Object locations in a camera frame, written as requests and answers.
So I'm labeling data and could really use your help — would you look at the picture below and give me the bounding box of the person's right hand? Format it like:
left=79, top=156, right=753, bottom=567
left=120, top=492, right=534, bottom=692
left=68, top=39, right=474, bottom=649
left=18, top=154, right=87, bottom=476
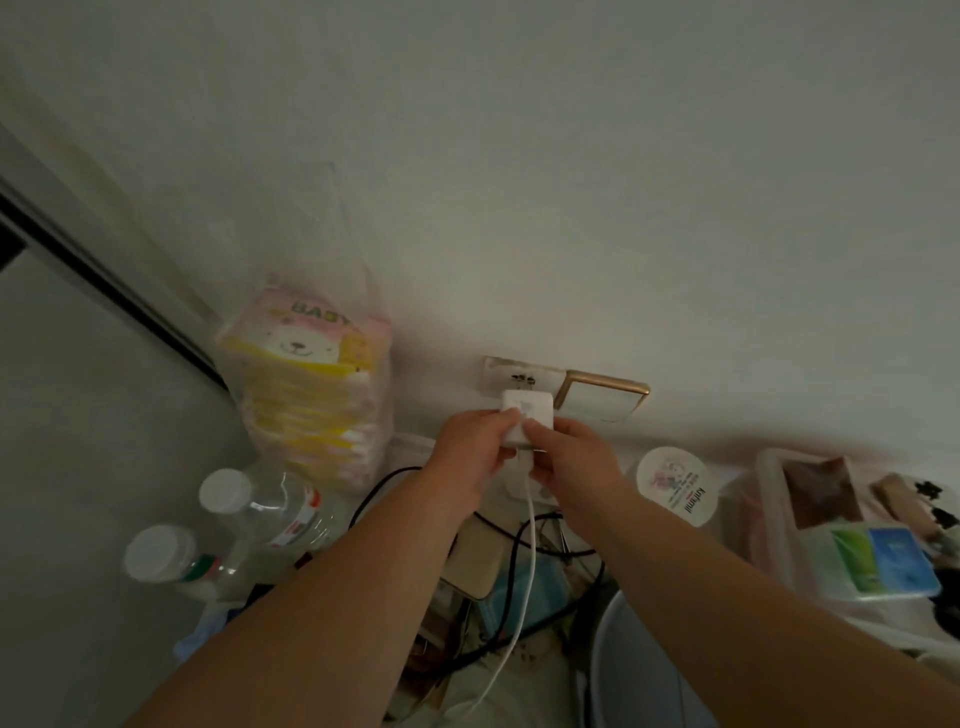
left=521, top=417, right=636, bottom=531

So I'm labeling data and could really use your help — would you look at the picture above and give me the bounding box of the beige box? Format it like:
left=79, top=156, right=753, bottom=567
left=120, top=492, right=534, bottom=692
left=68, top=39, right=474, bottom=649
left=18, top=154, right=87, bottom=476
left=441, top=516, right=513, bottom=602

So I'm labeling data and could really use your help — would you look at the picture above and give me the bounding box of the white charger cable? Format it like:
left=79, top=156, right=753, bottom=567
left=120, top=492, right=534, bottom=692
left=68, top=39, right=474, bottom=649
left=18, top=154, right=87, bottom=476
left=438, top=448, right=540, bottom=723

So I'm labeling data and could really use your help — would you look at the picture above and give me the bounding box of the clear bottle with red label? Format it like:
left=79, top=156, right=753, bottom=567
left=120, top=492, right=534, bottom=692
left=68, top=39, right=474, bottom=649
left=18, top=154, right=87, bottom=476
left=198, top=466, right=348, bottom=558

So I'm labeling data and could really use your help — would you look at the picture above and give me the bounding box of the bagged pack of tissue packets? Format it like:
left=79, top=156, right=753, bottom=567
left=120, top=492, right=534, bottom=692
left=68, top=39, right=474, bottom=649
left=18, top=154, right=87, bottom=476
left=216, top=271, right=396, bottom=494

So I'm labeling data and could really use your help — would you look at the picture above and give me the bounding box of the person's left forearm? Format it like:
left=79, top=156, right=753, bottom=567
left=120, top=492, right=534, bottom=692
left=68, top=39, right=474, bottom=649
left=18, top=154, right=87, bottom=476
left=123, top=472, right=481, bottom=728

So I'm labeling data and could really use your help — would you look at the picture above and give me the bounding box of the person's left hand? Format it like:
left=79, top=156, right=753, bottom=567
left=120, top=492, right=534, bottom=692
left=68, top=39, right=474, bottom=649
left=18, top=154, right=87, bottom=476
left=422, top=408, right=523, bottom=520

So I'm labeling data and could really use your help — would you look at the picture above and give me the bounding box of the black cable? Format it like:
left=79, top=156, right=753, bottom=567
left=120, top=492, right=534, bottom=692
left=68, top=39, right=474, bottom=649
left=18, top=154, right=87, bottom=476
left=346, top=465, right=606, bottom=676

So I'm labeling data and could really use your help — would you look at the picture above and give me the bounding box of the white charger adapter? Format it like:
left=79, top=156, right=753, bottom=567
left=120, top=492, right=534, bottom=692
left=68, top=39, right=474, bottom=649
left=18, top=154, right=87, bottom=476
left=498, top=387, right=555, bottom=452

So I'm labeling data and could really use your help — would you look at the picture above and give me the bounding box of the wooden brush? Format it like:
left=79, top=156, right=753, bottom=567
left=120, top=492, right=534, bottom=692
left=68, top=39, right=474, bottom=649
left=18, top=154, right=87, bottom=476
left=872, top=472, right=960, bottom=558

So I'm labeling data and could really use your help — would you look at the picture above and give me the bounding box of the clear bottle with green label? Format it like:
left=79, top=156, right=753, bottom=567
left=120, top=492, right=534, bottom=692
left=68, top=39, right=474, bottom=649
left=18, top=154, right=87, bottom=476
left=122, top=523, right=260, bottom=594

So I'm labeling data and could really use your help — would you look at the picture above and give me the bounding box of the white wall socket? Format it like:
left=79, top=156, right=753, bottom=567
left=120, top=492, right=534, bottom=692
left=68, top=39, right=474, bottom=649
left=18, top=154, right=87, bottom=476
left=480, top=355, right=568, bottom=400

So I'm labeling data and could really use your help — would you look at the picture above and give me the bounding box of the person's right forearm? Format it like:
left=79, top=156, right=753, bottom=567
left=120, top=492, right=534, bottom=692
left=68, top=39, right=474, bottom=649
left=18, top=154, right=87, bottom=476
left=577, top=487, right=960, bottom=728

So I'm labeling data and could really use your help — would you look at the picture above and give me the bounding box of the round white-lidded jar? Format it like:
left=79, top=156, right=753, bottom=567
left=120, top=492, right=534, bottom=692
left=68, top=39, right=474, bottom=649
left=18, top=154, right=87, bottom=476
left=635, top=446, right=720, bottom=528

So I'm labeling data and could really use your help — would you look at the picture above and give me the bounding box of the gold-framed wall switch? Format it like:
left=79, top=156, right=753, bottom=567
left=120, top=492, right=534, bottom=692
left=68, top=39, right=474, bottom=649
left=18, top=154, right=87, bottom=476
left=552, top=369, right=652, bottom=423

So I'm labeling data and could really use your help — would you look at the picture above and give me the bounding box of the white plastic bucket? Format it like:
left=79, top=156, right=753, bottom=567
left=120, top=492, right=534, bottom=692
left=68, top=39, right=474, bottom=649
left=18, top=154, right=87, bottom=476
left=587, top=591, right=723, bottom=728

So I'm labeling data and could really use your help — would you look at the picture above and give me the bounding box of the green and blue packet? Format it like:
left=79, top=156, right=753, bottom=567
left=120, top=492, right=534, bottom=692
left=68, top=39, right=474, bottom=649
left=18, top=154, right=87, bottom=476
left=797, top=523, right=943, bottom=603

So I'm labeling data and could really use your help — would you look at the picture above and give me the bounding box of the black hair clip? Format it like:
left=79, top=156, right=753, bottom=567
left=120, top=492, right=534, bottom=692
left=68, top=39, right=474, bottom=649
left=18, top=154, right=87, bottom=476
left=913, top=480, right=960, bottom=531

